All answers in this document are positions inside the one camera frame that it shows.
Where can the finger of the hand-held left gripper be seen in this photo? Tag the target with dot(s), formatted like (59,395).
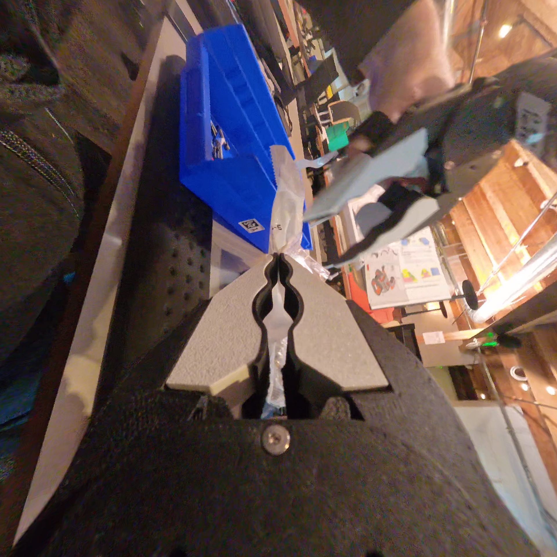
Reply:
(413,213)
(374,174)

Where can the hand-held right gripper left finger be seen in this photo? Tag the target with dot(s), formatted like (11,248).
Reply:
(217,343)

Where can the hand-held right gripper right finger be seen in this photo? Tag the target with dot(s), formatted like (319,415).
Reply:
(335,343)

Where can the numbered white plastic bag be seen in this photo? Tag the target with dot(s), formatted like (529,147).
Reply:
(285,187)

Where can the blue plastic bin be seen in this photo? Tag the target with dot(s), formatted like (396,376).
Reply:
(243,187)

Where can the person's left hand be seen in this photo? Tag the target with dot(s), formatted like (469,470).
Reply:
(404,65)

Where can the green plastic bin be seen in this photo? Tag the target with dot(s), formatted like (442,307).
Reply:
(337,139)

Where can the beige chair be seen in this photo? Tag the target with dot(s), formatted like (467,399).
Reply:
(346,111)

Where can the white instruction sheet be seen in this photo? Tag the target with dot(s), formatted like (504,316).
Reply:
(422,287)

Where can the toy instruction booklet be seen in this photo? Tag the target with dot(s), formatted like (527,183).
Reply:
(383,283)

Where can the black round base stand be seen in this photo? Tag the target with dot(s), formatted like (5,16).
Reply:
(470,296)

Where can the black perforated mat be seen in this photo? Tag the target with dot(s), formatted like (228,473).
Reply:
(174,243)

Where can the silver ventilation duct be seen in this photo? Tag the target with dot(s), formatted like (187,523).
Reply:
(522,278)

